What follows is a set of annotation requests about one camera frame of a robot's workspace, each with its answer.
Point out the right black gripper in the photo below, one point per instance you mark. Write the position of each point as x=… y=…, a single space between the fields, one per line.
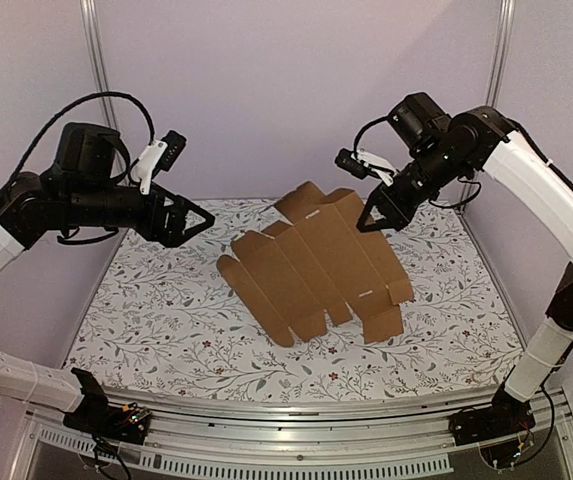
x=396 y=193

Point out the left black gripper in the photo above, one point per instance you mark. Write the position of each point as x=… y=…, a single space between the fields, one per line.
x=171 y=234

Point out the brown cardboard box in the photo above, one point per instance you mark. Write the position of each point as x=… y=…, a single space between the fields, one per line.
x=313 y=266

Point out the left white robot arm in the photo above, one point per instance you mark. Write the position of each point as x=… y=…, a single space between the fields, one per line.
x=80 y=190

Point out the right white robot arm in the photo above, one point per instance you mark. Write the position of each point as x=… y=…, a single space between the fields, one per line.
x=444 y=148

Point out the floral patterned table mat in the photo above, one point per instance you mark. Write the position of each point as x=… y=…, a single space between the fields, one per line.
x=166 y=321

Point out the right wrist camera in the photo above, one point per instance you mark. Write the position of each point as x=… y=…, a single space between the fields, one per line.
x=362 y=164

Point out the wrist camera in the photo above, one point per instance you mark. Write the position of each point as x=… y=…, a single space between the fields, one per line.
x=362 y=164
x=160 y=155

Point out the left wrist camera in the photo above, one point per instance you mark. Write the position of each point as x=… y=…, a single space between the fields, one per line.
x=160 y=155

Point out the front aluminium rail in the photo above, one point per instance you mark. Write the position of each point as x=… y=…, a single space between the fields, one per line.
x=406 y=438

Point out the right aluminium frame post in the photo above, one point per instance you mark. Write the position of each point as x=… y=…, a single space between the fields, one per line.
x=501 y=50

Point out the aluminium frame post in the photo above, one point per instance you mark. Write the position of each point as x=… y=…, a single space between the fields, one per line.
x=501 y=50
x=94 y=45

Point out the left aluminium frame post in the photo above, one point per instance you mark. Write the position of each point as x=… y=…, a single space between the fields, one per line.
x=94 y=45

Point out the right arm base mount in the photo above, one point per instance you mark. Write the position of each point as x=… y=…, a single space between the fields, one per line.
x=504 y=416

